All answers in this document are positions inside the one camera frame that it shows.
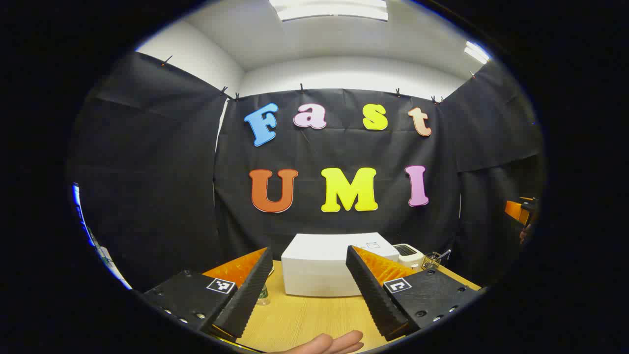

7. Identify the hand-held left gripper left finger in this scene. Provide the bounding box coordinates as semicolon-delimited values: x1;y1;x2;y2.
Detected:
142;247;274;341

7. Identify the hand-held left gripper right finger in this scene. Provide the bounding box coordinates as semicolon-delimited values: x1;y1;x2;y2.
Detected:
345;245;485;342

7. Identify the white microwave oven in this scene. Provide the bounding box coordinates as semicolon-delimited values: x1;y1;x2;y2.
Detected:
281;233;400;297

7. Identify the white toaster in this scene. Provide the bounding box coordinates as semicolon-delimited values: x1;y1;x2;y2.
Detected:
393;243;426;272

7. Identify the ceiling light panel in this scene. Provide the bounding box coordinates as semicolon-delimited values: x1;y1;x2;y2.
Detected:
269;0;389;22
464;41;491;65

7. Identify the black backdrop cloth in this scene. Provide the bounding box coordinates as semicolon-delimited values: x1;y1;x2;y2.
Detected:
66;51;546;293

